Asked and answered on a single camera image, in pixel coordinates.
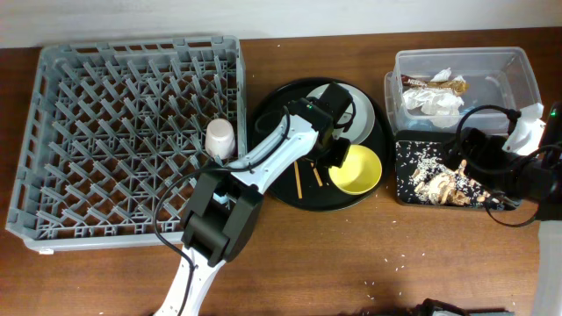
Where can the round black tray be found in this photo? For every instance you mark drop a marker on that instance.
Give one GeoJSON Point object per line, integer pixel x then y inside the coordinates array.
{"type": "Point", "coordinates": [328, 197]}

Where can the wooden chopstick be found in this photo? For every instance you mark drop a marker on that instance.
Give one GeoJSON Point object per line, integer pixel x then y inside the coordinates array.
{"type": "Point", "coordinates": [297, 179]}
{"type": "Point", "coordinates": [316, 175]}

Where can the grey dishwasher rack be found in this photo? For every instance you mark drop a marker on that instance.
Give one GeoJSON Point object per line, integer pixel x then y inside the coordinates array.
{"type": "Point", "coordinates": [111, 127]}

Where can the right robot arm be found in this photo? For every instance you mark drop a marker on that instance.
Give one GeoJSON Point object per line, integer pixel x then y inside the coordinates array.
{"type": "Point", "coordinates": [548, 215]}

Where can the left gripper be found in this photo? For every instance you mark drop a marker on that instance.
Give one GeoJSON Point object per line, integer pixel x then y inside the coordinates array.
{"type": "Point", "coordinates": [339, 158]}

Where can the grey plate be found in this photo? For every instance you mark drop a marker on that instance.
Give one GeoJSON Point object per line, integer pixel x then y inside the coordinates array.
{"type": "Point", "coordinates": [364, 120]}

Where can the left wooden chopstick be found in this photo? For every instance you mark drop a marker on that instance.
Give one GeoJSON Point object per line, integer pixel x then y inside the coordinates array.
{"type": "Point", "coordinates": [297, 179]}

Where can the black rectangular tray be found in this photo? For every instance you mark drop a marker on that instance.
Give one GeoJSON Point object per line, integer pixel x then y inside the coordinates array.
{"type": "Point", "coordinates": [404, 193]}

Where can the blue cup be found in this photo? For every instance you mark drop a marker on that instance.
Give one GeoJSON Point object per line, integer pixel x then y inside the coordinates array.
{"type": "Point", "coordinates": [221, 198]}

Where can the white napkin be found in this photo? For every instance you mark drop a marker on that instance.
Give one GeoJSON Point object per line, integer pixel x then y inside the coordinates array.
{"type": "Point", "coordinates": [441, 105]}

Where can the right wooden chopstick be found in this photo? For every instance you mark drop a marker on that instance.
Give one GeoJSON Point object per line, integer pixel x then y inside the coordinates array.
{"type": "Point", "coordinates": [316, 175]}

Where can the gold snack wrapper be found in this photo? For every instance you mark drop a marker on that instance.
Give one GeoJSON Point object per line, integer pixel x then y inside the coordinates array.
{"type": "Point", "coordinates": [458, 87]}

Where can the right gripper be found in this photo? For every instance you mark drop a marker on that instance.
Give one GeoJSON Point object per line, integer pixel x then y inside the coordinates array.
{"type": "Point", "coordinates": [486, 145]}

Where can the food scraps with rice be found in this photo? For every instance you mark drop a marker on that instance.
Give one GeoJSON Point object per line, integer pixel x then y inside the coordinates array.
{"type": "Point", "coordinates": [443, 184]}

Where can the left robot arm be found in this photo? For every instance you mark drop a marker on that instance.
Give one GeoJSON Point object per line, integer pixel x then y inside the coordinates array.
{"type": "Point", "coordinates": [222, 211]}

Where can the pink cup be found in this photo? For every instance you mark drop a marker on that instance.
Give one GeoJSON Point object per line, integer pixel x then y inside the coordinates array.
{"type": "Point", "coordinates": [219, 139]}

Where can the yellow bowl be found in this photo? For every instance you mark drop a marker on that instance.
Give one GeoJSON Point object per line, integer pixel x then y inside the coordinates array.
{"type": "Point", "coordinates": [360, 171]}

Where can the clear plastic bin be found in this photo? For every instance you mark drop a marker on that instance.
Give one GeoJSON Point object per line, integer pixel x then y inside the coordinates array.
{"type": "Point", "coordinates": [499, 76]}

